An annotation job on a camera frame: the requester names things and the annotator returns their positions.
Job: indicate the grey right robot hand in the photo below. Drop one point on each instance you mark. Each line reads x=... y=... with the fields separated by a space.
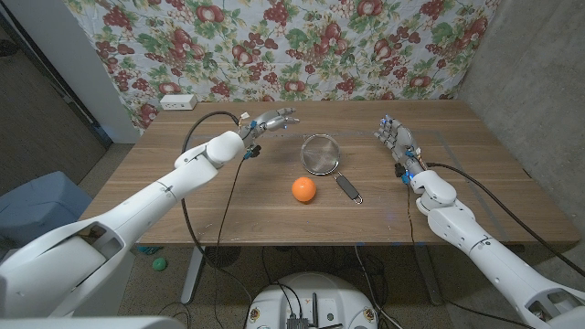
x=401 y=141

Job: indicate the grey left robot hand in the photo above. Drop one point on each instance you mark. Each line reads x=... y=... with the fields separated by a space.
x=269 y=121

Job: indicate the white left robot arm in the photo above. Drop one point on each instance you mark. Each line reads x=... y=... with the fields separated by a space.
x=137 y=205

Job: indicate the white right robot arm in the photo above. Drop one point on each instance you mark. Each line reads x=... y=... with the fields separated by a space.
x=493 y=256

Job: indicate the orange fruit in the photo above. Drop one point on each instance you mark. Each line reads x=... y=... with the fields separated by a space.
x=304 y=189

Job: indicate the floral fruit print backdrop cloth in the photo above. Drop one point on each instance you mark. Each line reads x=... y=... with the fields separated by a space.
x=292 y=45

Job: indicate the white power strip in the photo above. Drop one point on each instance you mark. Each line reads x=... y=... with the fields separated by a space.
x=178 y=102

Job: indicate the grey table leg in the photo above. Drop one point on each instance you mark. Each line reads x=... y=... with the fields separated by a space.
x=429 y=279

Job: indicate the round black floor fan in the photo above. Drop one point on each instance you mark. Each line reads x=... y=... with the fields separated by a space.
x=224 y=256

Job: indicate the white robot torso base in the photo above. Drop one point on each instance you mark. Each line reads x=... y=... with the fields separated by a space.
x=338 y=301

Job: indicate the white table leg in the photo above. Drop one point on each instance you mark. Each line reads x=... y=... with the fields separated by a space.
x=192 y=279

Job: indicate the small green ball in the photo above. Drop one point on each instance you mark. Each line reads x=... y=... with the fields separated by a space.
x=159 y=264

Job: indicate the blue plastic bin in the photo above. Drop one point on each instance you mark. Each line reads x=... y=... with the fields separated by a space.
x=41 y=205

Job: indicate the white robot chest edge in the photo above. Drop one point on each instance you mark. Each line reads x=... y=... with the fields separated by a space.
x=91 y=323

